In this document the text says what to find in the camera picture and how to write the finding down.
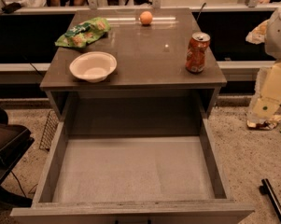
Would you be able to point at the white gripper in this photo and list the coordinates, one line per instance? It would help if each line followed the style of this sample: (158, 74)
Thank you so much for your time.
(278, 36)

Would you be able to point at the orange soda can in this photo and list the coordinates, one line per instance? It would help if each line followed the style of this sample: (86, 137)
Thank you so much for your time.
(197, 47)

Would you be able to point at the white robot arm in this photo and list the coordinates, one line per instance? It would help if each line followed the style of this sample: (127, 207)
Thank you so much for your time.
(273, 38)

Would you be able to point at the crumpled snack wrapper on floor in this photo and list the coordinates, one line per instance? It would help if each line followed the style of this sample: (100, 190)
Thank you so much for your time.
(268, 124)

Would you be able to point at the black bar on floor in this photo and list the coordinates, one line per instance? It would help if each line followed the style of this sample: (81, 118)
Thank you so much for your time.
(267, 189)

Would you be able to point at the grey cabinet with top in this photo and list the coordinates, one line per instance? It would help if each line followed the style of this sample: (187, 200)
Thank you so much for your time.
(151, 93)

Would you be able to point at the orange fruit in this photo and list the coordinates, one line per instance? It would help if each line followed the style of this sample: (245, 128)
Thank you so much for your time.
(146, 18)

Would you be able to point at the open grey drawer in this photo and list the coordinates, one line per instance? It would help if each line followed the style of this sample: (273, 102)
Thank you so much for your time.
(148, 160)

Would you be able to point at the white paper bowl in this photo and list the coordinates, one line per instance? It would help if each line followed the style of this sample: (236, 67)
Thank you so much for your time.
(93, 66)

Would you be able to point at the green chip bag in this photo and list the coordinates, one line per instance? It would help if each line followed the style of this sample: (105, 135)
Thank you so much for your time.
(83, 34)

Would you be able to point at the black chair base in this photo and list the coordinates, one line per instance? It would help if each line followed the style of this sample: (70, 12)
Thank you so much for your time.
(14, 142)

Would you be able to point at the black wire basket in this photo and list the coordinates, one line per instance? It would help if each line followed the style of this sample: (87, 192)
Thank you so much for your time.
(49, 131)

